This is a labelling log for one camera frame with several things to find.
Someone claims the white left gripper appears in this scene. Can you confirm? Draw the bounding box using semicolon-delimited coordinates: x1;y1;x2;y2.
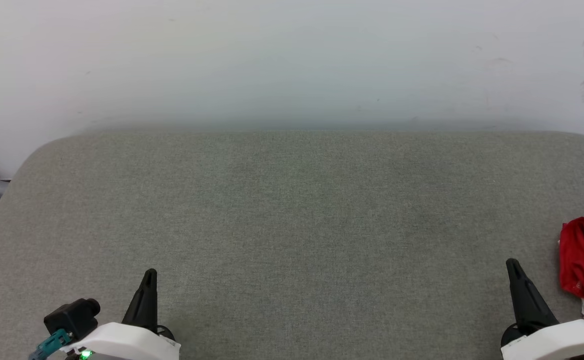
67;269;181;360

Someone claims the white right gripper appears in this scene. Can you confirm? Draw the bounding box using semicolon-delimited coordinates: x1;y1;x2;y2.
500;258;584;360

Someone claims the teal left camera connector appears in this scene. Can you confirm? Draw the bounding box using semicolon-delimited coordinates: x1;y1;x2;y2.
28;328;73;360

